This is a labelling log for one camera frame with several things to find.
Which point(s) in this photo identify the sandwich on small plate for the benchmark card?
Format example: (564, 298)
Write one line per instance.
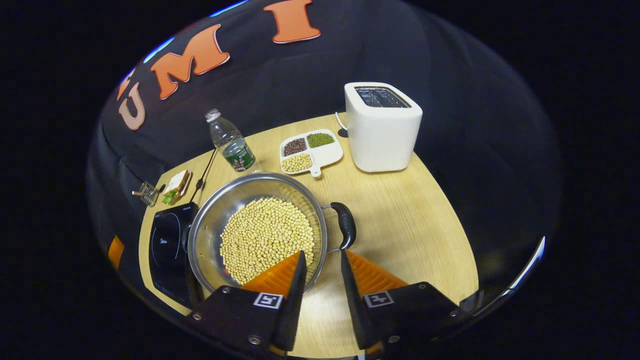
(177, 185)

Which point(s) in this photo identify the clear plastic water bottle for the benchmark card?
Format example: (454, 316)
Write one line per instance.
(235, 147)

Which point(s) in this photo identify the pile of yellow soybeans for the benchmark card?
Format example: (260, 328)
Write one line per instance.
(265, 235)

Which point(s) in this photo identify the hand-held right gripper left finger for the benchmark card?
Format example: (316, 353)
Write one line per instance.
(295, 305)

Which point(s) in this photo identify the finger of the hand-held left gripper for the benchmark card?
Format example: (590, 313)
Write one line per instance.
(116, 252)

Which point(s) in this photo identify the white toaster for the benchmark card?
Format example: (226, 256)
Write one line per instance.
(382, 135)

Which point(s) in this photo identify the black backdrop cloth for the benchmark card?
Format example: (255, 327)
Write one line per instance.
(450, 75)

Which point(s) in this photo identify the white divided bean dish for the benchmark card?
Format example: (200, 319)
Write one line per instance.
(325, 154)

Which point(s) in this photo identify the stainless steel pot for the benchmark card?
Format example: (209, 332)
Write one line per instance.
(215, 210)

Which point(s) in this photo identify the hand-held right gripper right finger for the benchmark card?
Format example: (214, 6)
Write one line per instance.
(352, 305)

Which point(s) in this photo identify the black induction cooktop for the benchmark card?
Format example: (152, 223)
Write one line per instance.
(167, 250)

